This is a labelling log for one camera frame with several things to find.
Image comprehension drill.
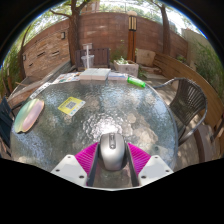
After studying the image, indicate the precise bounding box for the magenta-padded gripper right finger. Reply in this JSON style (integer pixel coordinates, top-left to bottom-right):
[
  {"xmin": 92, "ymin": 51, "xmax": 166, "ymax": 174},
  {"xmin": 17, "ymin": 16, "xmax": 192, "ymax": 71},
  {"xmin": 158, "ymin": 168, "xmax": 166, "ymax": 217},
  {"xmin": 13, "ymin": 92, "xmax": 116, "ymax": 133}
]
[{"xmin": 124, "ymin": 142, "xmax": 175, "ymax": 188}]

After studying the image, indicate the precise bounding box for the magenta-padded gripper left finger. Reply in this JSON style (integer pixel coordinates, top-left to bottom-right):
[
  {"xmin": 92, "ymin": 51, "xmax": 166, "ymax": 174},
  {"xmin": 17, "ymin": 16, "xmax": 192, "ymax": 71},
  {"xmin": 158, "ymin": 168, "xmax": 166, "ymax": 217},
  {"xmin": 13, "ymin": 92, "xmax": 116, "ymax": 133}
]
[{"xmin": 50, "ymin": 141, "xmax": 101, "ymax": 188}]

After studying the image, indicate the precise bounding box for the dark grey computer mouse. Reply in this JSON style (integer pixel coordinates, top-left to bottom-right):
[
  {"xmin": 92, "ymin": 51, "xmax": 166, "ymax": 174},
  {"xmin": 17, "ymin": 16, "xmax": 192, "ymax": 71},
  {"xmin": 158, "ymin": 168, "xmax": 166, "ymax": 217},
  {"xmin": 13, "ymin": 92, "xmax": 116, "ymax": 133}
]
[{"xmin": 98, "ymin": 132, "xmax": 128, "ymax": 172}]

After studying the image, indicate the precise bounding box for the green and pink mouse pad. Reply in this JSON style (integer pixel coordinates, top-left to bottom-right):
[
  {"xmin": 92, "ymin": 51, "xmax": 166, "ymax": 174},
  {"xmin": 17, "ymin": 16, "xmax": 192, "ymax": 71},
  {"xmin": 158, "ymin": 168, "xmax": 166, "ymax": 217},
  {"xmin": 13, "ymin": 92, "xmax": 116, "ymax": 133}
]
[{"xmin": 13, "ymin": 98, "xmax": 46, "ymax": 134}]

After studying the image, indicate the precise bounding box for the yellow square card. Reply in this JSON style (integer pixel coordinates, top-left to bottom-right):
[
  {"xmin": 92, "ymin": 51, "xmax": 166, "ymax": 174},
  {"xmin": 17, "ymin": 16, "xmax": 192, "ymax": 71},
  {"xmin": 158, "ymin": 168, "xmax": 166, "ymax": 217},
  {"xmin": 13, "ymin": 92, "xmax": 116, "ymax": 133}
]
[{"xmin": 57, "ymin": 96, "xmax": 87, "ymax": 117}]

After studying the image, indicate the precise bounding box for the green lighter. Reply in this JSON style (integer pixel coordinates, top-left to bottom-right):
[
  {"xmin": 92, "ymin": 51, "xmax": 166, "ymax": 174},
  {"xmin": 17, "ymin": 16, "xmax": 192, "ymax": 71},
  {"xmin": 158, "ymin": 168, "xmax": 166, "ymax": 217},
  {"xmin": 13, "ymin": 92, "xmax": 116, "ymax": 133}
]
[{"xmin": 126, "ymin": 76, "xmax": 147, "ymax": 89}]

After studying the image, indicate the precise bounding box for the dark wicker metal chair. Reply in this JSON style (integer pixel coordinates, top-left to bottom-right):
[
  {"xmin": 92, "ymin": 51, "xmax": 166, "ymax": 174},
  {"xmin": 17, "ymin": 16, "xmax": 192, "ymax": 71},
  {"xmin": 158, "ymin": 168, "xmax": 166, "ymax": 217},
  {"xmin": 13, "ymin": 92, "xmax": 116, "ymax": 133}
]
[{"xmin": 153, "ymin": 77, "xmax": 208, "ymax": 147}]

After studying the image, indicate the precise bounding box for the colourful printed menu sheet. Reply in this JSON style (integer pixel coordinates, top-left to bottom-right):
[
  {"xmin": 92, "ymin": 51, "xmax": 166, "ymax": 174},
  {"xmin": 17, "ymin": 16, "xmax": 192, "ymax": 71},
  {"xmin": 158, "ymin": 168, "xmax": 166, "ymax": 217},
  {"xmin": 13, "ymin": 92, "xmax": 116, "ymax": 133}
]
[{"xmin": 51, "ymin": 71, "xmax": 83, "ymax": 85}]

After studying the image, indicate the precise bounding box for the white thin booklet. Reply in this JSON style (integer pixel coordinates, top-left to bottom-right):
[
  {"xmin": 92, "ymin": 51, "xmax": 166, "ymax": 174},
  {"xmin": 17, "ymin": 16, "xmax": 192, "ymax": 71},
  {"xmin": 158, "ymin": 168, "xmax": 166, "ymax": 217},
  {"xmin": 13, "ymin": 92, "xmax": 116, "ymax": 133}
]
[{"xmin": 108, "ymin": 71, "xmax": 129, "ymax": 82}]

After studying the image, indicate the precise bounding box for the white planter box with plant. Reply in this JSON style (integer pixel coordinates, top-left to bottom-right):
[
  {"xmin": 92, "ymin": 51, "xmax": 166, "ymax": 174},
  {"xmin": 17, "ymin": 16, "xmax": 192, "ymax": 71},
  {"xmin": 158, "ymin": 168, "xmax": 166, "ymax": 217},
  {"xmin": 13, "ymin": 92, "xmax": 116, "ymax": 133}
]
[{"xmin": 113, "ymin": 57, "xmax": 140, "ymax": 78}]

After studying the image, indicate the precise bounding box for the curved wooden bench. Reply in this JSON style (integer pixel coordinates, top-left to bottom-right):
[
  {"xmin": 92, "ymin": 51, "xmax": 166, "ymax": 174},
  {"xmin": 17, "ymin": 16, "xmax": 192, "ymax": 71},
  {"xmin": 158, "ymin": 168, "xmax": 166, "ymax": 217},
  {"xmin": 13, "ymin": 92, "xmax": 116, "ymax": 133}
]
[{"xmin": 153, "ymin": 52, "xmax": 224, "ymax": 134}]

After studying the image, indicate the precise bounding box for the clear plastic cup with straw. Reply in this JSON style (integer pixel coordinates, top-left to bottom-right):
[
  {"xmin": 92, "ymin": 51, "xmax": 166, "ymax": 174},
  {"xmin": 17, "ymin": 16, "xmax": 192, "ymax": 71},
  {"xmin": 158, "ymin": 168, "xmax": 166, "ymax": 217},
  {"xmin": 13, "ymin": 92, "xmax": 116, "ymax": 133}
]
[{"xmin": 81, "ymin": 44, "xmax": 95, "ymax": 70}]

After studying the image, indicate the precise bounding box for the beige stone block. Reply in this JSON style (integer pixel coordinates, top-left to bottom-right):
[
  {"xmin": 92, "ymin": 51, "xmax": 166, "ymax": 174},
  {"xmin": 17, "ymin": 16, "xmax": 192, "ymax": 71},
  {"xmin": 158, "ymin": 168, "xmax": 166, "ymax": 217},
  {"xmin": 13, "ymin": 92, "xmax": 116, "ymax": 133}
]
[{"xmin": 135, "ymin": 48, "xmax": 157, "ymax": 67}]

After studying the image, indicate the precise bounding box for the dark wooden slatted chair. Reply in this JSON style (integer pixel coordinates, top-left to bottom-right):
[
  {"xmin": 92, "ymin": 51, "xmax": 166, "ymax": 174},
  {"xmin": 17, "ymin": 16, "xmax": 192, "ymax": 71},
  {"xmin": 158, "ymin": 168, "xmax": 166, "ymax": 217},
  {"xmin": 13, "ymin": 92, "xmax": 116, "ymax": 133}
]
[{"xmin": 74, "ymin": 47, "xmax": 111, "ymax": 71}]

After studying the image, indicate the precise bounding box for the thin curved tree trunk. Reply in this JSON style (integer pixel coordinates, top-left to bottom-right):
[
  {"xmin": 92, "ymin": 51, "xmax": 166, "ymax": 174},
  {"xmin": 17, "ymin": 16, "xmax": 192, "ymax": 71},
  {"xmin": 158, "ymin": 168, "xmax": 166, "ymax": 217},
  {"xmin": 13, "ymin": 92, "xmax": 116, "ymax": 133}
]
[{"xmin": 18, "ymin": 23, "xmax": 35, "ymax": 81}]

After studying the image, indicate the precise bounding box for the thick tree trunk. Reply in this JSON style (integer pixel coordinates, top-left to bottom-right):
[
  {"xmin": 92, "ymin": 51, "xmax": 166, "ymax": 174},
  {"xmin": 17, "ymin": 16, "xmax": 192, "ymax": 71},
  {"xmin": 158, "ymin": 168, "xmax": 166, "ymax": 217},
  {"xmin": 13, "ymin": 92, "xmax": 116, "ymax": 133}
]
[{"xmin": 68, "ymin": 0, "xmax": 84, "ymax": 66}]

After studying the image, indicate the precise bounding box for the slanted tree trunk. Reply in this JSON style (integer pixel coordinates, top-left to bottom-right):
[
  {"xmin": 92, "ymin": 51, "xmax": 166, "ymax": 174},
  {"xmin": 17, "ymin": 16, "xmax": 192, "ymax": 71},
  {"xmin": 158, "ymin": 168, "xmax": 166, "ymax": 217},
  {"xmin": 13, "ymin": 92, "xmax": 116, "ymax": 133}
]
[{"xmin": 159, "ymin": 3, "xmax": 172, "ymax": 56}]

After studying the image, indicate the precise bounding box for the tall wooden lamp post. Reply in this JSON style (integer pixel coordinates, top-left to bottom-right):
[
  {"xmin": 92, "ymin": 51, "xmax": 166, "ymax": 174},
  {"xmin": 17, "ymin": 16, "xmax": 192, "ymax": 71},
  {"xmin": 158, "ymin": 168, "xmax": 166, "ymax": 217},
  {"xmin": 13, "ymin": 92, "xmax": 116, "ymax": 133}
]
[{"xmin": 126, "ymin": 10, "xmax": 138, "ymax": 63}]

